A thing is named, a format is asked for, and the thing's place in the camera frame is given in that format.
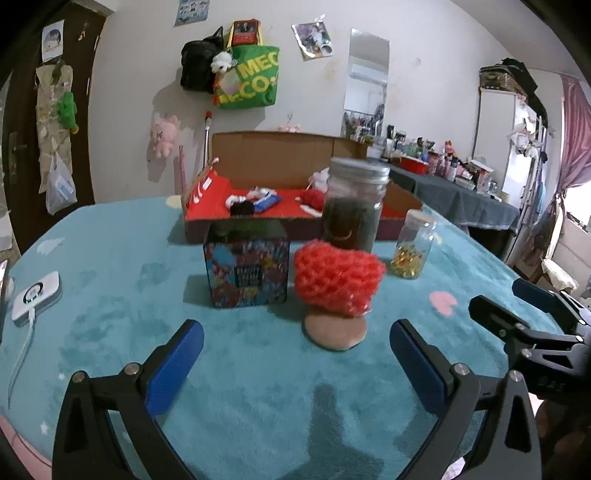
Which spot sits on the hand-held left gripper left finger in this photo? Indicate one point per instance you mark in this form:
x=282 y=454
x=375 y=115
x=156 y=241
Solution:
x=178 y=364

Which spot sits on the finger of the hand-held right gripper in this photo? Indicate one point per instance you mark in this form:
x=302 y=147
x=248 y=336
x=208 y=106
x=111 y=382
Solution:
x=498 y=318
x=538 y=295

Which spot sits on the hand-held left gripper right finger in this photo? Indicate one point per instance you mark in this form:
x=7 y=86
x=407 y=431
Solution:
x=415 y=364

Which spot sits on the beige round pad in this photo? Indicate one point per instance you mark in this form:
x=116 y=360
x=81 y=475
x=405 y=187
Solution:
x=334 y=332

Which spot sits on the red foam net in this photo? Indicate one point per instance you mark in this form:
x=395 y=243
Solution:
x=339 y=277

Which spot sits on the cream knitted scrunchie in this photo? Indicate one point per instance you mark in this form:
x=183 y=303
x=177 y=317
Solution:
x=311 y=211

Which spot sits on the blue and white packet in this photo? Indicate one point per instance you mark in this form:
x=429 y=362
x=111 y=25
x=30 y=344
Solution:
x=268 y=201

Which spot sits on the red yarn ball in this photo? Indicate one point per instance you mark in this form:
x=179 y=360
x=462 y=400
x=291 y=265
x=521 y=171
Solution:
x=313 y=197

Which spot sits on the cardboard box with red inside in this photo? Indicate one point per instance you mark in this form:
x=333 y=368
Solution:
x=277 y=152

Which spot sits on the black soft item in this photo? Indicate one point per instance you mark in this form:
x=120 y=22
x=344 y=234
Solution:
x=242 y=209

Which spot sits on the small white soft item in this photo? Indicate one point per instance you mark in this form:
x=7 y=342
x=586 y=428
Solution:
x=236 y=199

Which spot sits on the small glass jar gold contents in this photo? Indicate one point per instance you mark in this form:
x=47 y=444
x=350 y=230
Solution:
x=411 y=249

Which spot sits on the colourful patterned tin box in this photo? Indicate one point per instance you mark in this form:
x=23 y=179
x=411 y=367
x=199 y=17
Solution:
x=247 y=272

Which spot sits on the side table with grey cloth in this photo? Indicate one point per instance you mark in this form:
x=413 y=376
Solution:
x=461 y=205

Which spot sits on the white charging device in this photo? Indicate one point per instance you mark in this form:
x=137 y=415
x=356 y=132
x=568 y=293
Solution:
x=36 y=295

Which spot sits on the pink curtain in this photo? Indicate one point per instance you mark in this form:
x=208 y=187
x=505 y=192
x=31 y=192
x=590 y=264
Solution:
x=575 y=138

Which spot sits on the white refrigerator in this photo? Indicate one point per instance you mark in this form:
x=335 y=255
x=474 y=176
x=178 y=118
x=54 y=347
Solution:
x=496 y=138

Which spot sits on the large glass jar dark contents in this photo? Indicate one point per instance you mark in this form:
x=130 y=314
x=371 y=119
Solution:
x=353 y=212

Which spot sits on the cluster of cosmetic bottles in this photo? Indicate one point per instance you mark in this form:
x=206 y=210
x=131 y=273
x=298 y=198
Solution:
x=438 y=159

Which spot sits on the pink stick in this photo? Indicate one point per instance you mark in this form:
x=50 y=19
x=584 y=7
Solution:
x=181 y=170

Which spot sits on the pink bath pouf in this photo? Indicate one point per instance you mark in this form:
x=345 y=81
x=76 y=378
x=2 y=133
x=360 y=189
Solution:
x=319 y=179

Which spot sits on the clear plastic bag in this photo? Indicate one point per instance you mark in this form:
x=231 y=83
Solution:
x=61 y=189

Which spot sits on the dark bag on cabinet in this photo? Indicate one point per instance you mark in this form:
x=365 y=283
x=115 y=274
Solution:
x=503 y=76

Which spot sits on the stick with red tip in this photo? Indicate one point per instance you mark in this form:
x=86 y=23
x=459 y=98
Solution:
x=206 y=138

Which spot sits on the pink plush toy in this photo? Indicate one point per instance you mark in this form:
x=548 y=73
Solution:
x=165 y=136

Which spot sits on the beige hanging organizer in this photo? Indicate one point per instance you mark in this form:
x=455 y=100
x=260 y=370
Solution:
x=48 y=129

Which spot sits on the green plush toy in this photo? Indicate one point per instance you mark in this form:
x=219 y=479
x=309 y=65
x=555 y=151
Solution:
x=67 y=110

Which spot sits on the dark brown door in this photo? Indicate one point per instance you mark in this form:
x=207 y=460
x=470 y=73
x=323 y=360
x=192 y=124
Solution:
x=23 y=115

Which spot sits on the green tote bag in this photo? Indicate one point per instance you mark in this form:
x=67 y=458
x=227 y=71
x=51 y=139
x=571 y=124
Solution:
x=251 y=78

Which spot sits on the black bag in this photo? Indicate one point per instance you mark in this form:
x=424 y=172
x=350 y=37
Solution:
x=198 y=64

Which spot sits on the white plush toy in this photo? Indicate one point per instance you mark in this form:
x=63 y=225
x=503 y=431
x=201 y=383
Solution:
x=222 y=61

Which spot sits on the red hanging packet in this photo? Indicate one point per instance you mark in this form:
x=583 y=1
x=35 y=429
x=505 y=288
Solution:
x=244 y=32

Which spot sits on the paper picture on door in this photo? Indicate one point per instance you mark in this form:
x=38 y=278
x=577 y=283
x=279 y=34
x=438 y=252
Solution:
x=52 y=40

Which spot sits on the wall mirror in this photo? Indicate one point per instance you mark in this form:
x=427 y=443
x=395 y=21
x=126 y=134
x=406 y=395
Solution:
x=367 y=78

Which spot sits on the photo wall poster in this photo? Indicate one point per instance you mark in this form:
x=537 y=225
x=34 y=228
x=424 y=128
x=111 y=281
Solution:
x=313 y=40

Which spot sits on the blue wall poster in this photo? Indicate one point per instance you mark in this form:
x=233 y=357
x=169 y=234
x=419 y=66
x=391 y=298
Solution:
x=191 y=11

